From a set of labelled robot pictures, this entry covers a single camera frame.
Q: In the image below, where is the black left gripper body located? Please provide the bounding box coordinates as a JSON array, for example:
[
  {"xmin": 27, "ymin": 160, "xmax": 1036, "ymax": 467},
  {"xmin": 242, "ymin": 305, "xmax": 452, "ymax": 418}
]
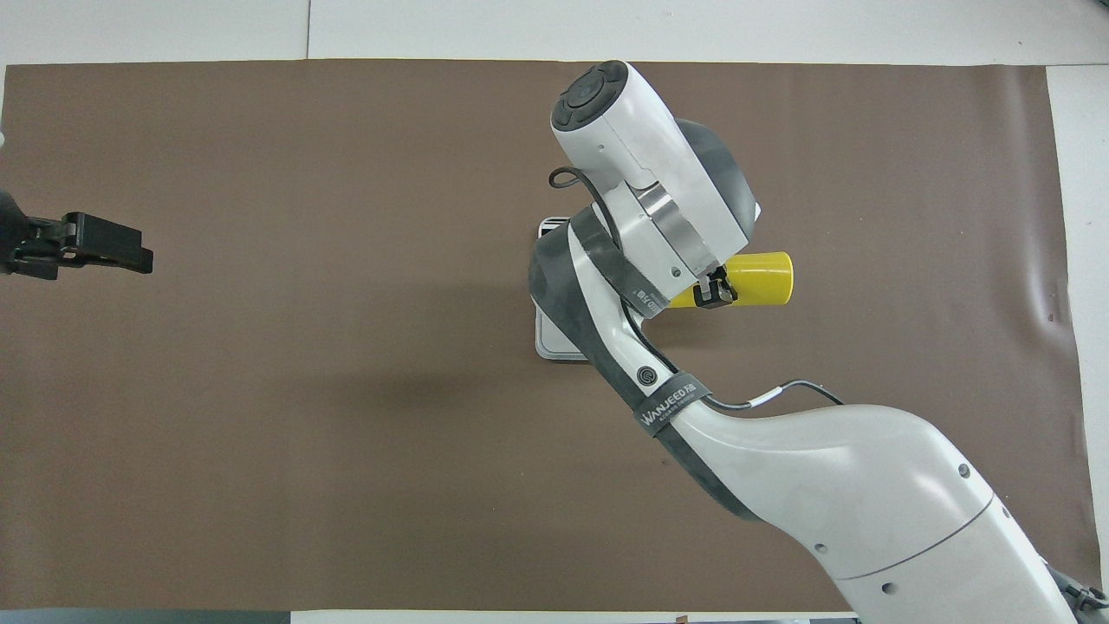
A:
[{"xmin": 0, "ymin": 189, "xmax": 58, "ymax": 281}]

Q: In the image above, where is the yellow squeeze bottle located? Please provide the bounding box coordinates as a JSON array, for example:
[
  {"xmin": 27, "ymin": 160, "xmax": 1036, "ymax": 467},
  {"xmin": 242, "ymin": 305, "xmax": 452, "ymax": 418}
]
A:
[{"xmin": 667, "ymin": 250, "xmax": 796, "ymax": 310}]

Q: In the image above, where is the silver digital kitchen scale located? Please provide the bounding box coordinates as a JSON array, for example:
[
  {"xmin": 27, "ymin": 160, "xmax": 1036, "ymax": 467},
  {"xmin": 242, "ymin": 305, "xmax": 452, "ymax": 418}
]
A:
[{"xmin": 534, "ymin": 216, "xmax": 600, "ymax": 364}]

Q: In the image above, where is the brown paper mat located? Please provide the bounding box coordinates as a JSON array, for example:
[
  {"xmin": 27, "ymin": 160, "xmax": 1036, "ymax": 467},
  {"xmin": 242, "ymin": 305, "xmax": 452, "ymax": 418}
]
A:
[{"xmin": 0, "ymin": 59, "xmax": 1103, "ymax": 613}]

